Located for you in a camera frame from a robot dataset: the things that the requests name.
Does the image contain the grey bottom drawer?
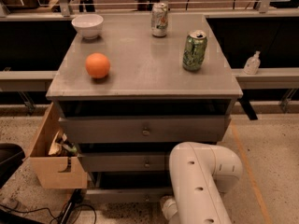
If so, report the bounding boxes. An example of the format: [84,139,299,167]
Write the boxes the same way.
[86,171,173,203]

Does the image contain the grey drawer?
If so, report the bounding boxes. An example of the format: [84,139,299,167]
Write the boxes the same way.
[86,171,173,203]
[59,116,231,144]
[78,152,169,172]

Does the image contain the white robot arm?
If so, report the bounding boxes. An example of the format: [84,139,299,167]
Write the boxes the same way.
[161,142,243,224]

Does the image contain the grey drawer cabinet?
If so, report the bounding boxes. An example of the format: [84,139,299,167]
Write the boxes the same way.
[45,12,244,204]

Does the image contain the grey middle drawer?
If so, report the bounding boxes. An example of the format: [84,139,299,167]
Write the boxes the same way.
[78,152,169,172]

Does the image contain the grey top drawer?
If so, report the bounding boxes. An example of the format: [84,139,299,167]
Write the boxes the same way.
[59,116,231,144]

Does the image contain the orange fruit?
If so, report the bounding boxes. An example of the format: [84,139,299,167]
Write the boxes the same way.
[85,53,110,78]

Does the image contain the green soda can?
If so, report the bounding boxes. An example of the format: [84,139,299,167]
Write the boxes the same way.
[183,30,207,72]

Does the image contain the white soda can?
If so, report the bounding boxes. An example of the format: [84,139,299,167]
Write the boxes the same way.
[151,3,168,37]

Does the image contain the crumpled items in crate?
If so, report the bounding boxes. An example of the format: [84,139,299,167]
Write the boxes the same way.
[48,131,77,157]

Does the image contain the white ceramic bowl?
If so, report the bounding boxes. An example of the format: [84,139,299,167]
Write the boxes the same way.
[71,14,104,39]

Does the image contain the clear sanitizer bottle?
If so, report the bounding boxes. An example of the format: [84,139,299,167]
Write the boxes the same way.
[243,51,261,75]

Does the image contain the wooden crate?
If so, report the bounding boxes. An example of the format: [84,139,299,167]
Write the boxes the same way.
[27,104,88,189]

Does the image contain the black chair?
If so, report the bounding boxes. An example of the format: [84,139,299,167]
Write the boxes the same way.
[0,143,25,188]

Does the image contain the black floor cables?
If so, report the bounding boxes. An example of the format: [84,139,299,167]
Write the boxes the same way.
[0,189,98,224]

